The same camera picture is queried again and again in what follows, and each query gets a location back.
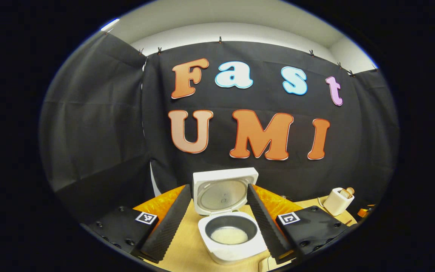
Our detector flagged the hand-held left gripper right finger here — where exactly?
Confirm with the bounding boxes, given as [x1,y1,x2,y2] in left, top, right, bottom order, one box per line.
[247,184,350,265]

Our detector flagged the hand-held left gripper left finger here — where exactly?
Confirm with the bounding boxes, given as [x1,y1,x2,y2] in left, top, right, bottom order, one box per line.
[83,184,192,264]

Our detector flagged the layer of white rice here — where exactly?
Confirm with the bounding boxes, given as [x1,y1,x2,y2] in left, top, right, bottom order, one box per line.
[211,227,249,245]

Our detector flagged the white rice cooker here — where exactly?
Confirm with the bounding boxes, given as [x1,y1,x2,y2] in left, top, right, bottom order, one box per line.
[193,167,268,265]

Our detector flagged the white toaster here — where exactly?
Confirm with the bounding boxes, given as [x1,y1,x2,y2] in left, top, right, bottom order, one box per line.
[322,187,355,216]

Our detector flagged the black backdrop cloth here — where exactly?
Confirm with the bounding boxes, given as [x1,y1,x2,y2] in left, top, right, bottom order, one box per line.
[39,32,399,223]

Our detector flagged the ceiling light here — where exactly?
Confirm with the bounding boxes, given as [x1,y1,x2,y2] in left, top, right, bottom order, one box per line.
[100,18,120,32]

